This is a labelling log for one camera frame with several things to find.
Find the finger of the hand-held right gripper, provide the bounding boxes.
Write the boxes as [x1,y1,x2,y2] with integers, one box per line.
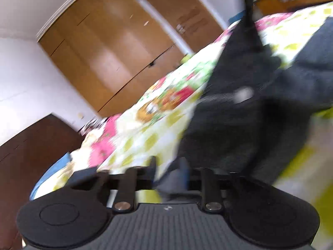
[241,0,261,30]

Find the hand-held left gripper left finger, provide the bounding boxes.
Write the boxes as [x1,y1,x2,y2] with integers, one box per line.
[68,156,157,212]

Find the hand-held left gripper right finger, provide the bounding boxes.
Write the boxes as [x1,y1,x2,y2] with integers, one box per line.
[179,157,251,213]

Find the dark grey pants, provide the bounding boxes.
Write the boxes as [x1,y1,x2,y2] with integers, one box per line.
[155,18,333,201]

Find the white and dark cloth heap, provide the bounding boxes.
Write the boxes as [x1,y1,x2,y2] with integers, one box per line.
[77,117,108,136]

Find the blue pillow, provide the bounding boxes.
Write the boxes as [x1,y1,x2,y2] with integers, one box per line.
[30,152,73,196]

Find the dark brown wooden headboard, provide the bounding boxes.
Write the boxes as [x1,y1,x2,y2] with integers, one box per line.
[0,113,84,250]

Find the wooden wardrobe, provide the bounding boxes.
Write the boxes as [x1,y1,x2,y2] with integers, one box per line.
[38,0,230,118]

